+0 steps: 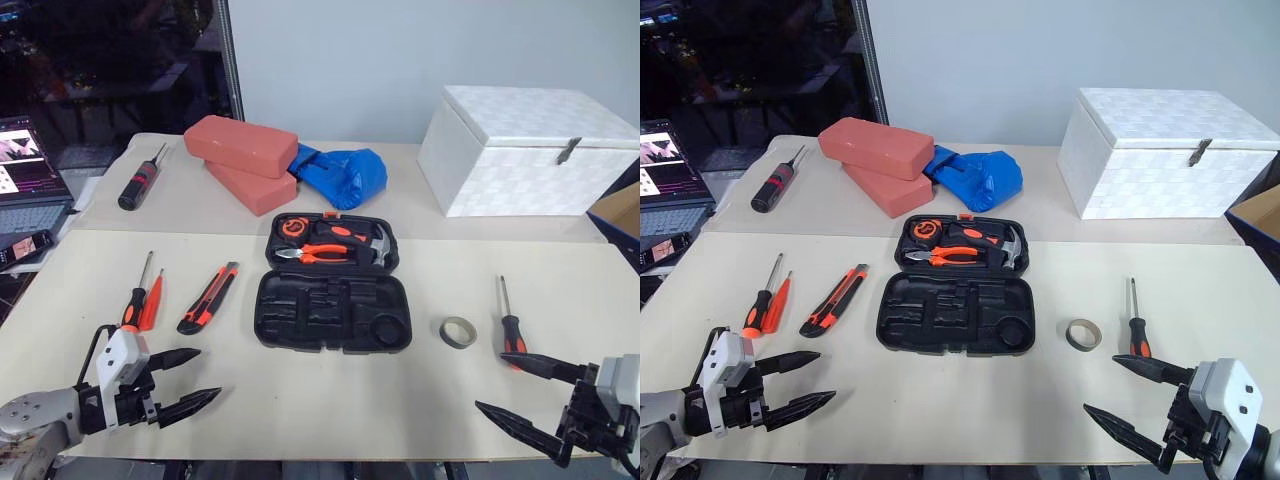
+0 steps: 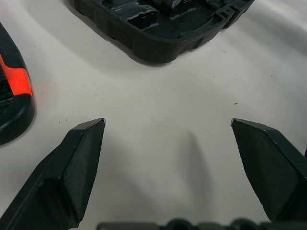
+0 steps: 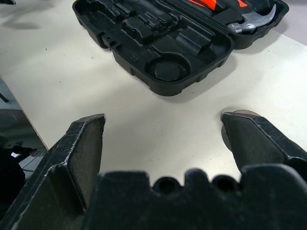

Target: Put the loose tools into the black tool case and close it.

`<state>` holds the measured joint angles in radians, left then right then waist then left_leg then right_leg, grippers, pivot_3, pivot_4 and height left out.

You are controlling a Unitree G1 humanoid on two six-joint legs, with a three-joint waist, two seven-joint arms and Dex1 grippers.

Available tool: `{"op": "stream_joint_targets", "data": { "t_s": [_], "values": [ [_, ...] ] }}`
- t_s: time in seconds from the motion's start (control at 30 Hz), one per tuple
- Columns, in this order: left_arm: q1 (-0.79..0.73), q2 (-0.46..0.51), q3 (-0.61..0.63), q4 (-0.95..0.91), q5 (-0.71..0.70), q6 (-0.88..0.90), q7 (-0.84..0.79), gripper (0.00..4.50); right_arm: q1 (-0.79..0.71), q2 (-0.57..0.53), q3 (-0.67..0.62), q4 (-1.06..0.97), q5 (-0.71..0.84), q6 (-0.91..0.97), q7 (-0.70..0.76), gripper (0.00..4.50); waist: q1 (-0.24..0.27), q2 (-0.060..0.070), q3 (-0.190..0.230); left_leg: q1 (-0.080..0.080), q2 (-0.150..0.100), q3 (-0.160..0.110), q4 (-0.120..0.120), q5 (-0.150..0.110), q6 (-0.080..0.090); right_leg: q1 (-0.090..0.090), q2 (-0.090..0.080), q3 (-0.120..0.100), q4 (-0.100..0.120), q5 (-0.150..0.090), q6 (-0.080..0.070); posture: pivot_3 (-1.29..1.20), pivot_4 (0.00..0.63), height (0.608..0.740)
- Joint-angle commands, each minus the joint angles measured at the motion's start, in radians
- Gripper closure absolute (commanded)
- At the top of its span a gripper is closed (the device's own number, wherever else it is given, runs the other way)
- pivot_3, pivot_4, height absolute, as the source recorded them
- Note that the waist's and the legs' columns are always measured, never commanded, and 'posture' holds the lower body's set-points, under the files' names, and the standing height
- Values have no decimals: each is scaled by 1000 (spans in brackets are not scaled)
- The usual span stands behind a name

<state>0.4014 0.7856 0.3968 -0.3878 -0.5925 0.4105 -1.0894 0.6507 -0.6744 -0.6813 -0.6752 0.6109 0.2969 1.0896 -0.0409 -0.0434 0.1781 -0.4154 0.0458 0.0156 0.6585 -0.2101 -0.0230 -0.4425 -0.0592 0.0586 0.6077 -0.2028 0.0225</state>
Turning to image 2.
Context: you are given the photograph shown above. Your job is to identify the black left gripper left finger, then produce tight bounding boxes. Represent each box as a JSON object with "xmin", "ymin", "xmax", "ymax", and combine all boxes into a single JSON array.
[{"xmin": 0, "ymin": 117, "xmax": 106, "ymax": 230}]

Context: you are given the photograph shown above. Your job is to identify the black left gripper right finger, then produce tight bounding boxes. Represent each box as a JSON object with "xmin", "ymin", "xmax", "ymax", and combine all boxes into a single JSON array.
[{"xmin": 229, "ymin": 117, "xmax": 307, "ymax": 222}]

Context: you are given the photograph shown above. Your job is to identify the black orange handled claw hammer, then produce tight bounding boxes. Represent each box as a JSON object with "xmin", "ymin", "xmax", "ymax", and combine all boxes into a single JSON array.
[{"xmin": 0, "ymin": 23, "xmax": 36, "ymax": 146}]

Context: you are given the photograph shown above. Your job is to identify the dark plastic tool case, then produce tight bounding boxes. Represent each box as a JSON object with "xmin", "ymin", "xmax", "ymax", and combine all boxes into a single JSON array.
[{"xmin": 68, "ymin": 0, "xmax": 256, "ymax": 64}]

